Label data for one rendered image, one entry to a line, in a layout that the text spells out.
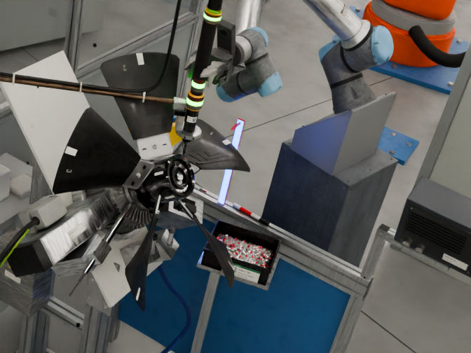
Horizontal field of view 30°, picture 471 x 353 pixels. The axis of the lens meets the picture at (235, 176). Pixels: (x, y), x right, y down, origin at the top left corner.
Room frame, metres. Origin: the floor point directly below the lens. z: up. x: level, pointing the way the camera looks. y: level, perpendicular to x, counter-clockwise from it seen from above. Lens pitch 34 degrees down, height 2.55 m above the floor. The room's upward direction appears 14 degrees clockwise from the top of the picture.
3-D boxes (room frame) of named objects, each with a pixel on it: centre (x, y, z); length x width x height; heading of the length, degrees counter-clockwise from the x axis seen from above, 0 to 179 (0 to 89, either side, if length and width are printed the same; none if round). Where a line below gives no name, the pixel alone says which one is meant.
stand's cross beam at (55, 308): (2.00, 0.41, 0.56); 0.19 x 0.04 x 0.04; 68
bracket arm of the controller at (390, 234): (2.14, -0.57, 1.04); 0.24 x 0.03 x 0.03; 68
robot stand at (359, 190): (2.65, -0.34, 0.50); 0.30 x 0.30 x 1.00; 55
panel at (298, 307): (2.34, -0.07, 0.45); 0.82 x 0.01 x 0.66; 68
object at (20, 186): (2.21, 0.62, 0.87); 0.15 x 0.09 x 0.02; 153
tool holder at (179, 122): (2.04, 0.16, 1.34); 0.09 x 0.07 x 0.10; 103
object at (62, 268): (1.75, 0.35, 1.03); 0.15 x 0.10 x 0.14; 68
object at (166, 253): (2.01, 0.17, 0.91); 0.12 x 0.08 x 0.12; 68
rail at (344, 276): (2.34, -0.07, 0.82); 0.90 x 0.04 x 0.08; 68
